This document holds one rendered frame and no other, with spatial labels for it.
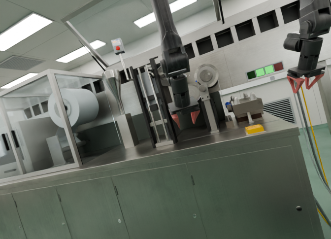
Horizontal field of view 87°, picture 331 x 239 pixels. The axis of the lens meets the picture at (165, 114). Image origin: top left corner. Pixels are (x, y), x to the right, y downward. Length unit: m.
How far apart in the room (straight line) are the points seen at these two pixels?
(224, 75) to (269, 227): 1.00
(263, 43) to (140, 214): 1.43
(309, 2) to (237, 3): 3.37
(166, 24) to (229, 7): 3.58
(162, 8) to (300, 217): 1.04
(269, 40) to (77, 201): 1.75
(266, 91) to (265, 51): 2.41
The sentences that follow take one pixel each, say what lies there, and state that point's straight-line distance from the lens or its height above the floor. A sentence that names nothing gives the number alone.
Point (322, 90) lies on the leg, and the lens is 1.80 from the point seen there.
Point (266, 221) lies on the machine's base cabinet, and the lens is 1.10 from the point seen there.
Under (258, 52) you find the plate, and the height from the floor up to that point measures 1.33.
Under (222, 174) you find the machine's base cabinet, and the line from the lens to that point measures 0.97.
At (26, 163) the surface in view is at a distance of 1.81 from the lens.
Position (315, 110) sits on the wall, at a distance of 4.16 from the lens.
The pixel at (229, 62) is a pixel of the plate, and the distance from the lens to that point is 1.49.
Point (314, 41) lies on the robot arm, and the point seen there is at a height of 1.20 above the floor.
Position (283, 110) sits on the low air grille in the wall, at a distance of 3.97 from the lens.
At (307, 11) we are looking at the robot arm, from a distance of 0.82.
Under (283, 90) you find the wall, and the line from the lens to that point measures 3.96.
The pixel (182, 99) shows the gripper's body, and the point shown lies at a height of 1.14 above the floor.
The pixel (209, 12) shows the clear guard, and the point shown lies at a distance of 1.55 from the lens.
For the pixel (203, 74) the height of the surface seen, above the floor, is 1.26.
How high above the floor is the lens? 1.13
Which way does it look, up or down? 2 degrees down
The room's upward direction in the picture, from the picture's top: 16 degrees counter-clockwise
